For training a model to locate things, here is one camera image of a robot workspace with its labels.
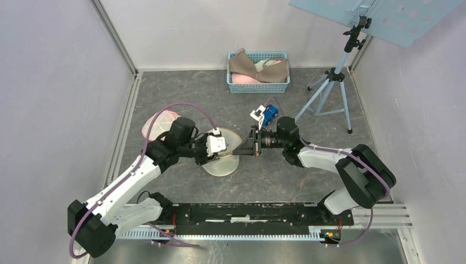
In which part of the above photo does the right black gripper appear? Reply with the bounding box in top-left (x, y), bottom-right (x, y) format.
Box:
top-left (233, 125), bottom-right (287, 157)

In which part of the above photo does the white round tub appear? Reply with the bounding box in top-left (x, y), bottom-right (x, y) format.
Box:
top-left (202, 128), bottom-right (242, 177)

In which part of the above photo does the white mesh laundry bag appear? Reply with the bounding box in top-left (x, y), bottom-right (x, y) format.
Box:
top-left (141, 110), bottom-right (180, 141)

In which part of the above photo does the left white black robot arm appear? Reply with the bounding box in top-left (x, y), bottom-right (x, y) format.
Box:
top-left (67, 117), bottom-right (226, 259)

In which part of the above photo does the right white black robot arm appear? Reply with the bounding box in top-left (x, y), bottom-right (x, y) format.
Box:
top-left (232, 117), bottom-right (397, 224)

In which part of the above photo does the blue toy car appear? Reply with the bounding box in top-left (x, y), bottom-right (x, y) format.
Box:
top-left (262, 104), bottom-right (279, 127)

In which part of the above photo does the pink cloth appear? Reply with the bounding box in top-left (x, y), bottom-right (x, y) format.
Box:
top-left (231, 73), bottom-right (258, 84)

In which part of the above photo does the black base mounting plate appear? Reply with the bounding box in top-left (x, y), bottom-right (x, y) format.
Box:
top-left (154, 202), bottom-right (354, 235)

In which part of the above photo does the light green cloth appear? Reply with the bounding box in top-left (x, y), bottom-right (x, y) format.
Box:
top-left (255, 59), bottom-right (281, 72)

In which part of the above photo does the blue plastic basket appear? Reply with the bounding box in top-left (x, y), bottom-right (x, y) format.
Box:
top-left (226, 48), bottom-right (290, 94)

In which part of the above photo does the blue tripod stand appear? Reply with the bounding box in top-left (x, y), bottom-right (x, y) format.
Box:
top-left (295, 16), bottom-right (372, 134)

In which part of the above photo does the light blue perforated board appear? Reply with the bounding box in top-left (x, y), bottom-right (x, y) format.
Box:
top-left (289, 0), bottom-right (463, 48)

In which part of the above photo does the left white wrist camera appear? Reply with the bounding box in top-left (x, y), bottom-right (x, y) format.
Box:
top-left (206, 128), bottom-right (227, 157)

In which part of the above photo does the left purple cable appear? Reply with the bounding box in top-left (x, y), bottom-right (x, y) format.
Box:
top-left (69, 102), bottom-right (221, 260)

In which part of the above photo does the purple cable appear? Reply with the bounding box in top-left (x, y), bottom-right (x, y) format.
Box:
top-left (69, 102), bottom-right (221, 260)
top-left (262, 95), bottom-right (392, 248)

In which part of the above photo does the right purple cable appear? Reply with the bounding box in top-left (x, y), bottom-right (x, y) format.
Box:
top-left (262, 95), bottom-right (392, 248)

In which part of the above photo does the light blue cable rail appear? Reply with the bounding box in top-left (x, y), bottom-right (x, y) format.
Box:
top-left (120, 227), bottom-right (324, 242)

